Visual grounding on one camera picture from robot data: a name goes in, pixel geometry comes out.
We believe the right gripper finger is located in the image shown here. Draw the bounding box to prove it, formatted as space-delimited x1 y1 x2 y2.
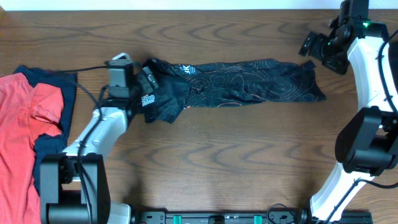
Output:
298 42 313 57
304 31 318 47

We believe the black patterned sports jersey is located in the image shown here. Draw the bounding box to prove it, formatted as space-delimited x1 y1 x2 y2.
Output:
136 58 326 123

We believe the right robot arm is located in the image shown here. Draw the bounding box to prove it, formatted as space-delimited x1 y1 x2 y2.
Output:
296 18 397 223

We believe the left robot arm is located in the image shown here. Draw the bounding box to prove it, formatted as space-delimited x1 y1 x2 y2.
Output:
40 65 158 223

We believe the black garment at right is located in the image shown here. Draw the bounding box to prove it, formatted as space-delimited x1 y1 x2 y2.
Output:
389 41 398 86

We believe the navy blue shirt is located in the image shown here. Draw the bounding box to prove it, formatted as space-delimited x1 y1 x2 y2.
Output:
13 65 78 195

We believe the red shirt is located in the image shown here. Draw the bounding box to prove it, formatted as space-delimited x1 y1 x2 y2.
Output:
1 73 64 223

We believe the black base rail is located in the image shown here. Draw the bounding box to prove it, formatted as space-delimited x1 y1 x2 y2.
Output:
133 210 373 224

